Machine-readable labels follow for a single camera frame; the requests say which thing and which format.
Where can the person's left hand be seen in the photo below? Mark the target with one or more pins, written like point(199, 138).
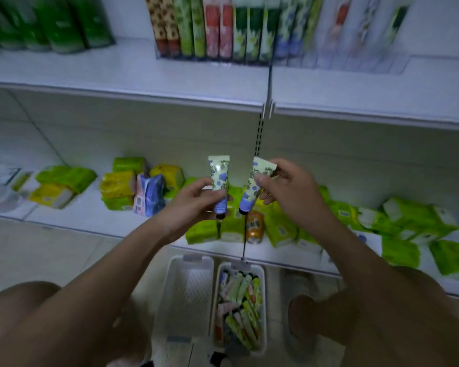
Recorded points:
point(187, 210)

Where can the person's right hand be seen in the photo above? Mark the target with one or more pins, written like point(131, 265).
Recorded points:
point(296, 191)

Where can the person's left thumb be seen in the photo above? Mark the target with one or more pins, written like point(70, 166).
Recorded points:
point(216, 196)

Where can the person's right thumb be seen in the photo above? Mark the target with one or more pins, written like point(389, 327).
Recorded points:
point(264, 181)

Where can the blue floral hand cream tube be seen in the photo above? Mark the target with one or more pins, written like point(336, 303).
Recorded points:
point(252, 191)
point(219, 173)

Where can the person's left forearm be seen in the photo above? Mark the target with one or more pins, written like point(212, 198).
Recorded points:
point(84, 298)

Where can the person's right forearm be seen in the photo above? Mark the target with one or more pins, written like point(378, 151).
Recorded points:
point(386, 301)

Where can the yellow tissue pack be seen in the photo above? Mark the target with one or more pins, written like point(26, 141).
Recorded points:
point(117, 184)
point(168, 175)
point(49, 194)

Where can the blue pink tissue pack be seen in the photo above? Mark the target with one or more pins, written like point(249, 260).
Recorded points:
point(150, 194)

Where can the slotted metal shelf upright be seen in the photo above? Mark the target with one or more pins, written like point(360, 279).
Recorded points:
point(268, 95)

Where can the green tissue pack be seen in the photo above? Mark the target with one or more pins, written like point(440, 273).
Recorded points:
point(128, 165)
point(67, 177)

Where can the empty white plastic basket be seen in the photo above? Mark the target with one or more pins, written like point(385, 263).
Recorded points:
point(185, 298)

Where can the white slipper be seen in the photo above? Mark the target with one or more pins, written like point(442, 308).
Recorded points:
point(296, 282)

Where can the white plastic basket with tubes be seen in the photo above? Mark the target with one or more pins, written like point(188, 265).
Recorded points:
point(262, 301)

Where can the pile of colourful cream tubes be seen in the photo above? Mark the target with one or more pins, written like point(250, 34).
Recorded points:
point(239, 309)

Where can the white shelf board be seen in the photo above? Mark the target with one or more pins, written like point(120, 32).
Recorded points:
point(88, 215)
point(137, 76)

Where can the person's right leg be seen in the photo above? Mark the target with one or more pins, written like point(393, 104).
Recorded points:
point(321, 321)

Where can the person's leg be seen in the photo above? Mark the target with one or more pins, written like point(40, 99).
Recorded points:
point(321, 321)
point(11, 305)

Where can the pile of green white packs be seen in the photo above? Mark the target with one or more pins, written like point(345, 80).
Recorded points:
point(409, 225)

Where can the row of standing cream tubes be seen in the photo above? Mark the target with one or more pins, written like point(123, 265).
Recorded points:
point(252, 26)

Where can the green wrapped paper roll pack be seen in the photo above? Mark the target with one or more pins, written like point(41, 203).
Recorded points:
point(93, 20)
point(57, 24)
point(7, 26)

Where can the person's left leg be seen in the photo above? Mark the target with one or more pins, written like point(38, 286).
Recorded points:
point(11, 305)

